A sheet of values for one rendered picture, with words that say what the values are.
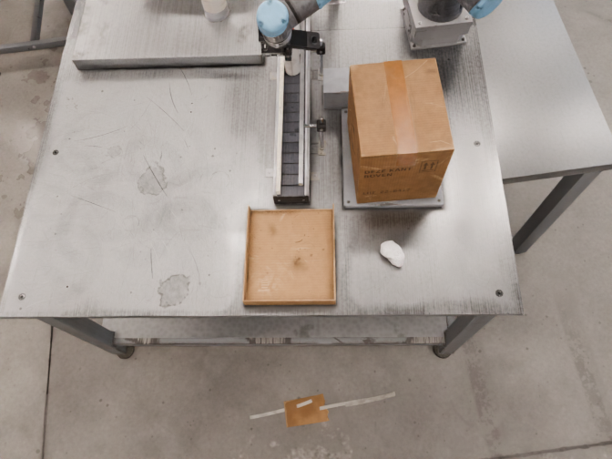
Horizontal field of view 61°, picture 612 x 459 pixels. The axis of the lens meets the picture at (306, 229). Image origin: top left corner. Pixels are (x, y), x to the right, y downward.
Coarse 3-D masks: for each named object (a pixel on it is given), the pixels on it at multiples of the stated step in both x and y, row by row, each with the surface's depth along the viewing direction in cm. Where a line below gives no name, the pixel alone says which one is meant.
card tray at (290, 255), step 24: (264, 216) 159; (288, 216) 158; (312, 216) 158; (264, 240) 155; (288, 240) 155; (312, 240) 155; (264, 264) 152; (288, 264) 152; (312, 264) 152; (264, 288) 149; (288, 288) 149; (312, 288) 149
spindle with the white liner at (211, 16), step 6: (204, 0) 178; (210, 0) 177; (216, 0) 177; (222, 0) 179; (204, 6) 181; (210, 6) 179; (216, 6) 180; (222, 6) 181; (204, 12) 187; (210, 12) 182; (216, 12) 182; (222, 12) 183; (228, 12) 186; (210, 18) 185; (216, 18) 184; (222, 18) 185
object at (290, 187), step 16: (304, 64) 176; (288, 80) 173; (304, 80) 173; (288, 96) 171; (304, 96) 170; (288, 112) 168; (304, 112) 168; (288, 128) 165; (304, 128) 165; (288, 144) 163; (304, 144) 163; (288, 160) 161; (304, 160) 160; (288, 176) 158; (304, 176) 158; (288, 192) 156
